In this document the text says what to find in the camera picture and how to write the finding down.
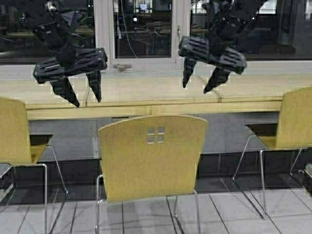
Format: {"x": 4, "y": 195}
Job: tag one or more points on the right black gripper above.
{"x": 195, "y": 49}

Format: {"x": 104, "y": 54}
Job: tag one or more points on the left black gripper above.
{"x": 57, "y": 69}

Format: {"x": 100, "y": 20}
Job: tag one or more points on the yellow wooden chair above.
{"x": 20, "y": 148}
{"x": 150, "y": 156}
{"x": 293, "y": 131}

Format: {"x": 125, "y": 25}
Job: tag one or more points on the right silver robot base corner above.
{"x": 308, "y": 177}

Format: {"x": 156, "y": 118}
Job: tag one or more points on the left silver robot base corner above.
{"x": 6, "y": 180}

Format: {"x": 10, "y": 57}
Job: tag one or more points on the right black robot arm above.
{"x": 227, "y": 20}

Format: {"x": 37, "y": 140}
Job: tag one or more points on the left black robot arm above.
{"x": 54, "y": 28}

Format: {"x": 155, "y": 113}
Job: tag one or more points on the long wooden counter table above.
{"x": 125, "y": 97}

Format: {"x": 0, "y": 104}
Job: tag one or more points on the yellow wooden chair by round table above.
{"x": 293, "y": 131}

